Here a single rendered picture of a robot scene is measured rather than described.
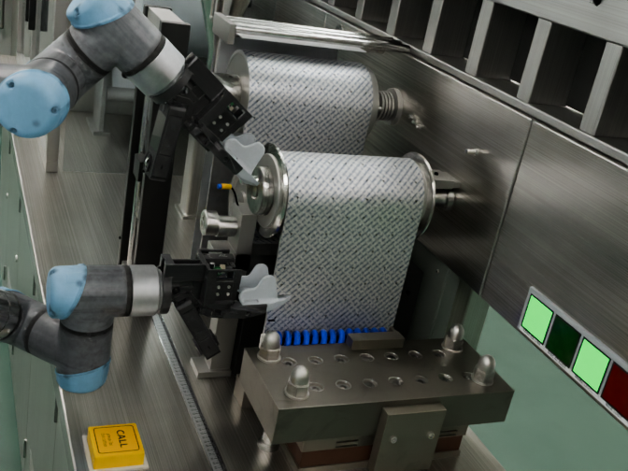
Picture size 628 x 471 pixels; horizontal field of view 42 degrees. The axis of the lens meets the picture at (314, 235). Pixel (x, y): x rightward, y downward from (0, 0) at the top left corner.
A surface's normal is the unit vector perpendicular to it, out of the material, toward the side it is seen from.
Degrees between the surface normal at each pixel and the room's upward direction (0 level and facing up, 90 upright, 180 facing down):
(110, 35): 99
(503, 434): 0
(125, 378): 0
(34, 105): 90
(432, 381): 0
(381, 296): 90
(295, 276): 90
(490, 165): 90
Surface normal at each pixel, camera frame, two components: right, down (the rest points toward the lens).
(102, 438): 0.18, -0.91
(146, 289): 0.40, -0.07
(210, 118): 0.36, 0.43
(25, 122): 0.06, 0.40
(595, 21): -0.91, -0.01
